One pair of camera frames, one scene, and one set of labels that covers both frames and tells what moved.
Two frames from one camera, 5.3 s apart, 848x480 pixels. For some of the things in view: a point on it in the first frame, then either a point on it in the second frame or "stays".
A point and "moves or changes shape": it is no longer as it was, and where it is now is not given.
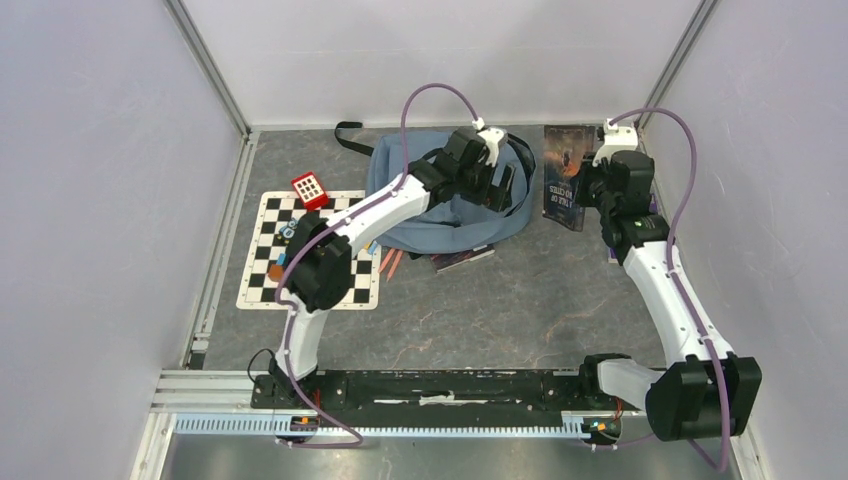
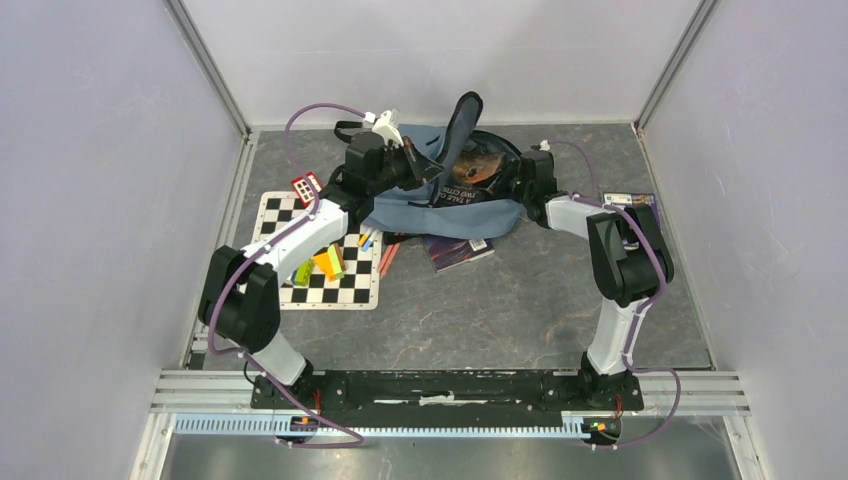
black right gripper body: [591, 187] to [519, 189]
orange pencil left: [387, 260] stays
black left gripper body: [475, 185] to [401, 169]
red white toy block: [310, 191] stays
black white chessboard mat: [275, 210] stays
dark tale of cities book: [566, 147] moves or changes shape
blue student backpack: [444, 229] moves or changes shape
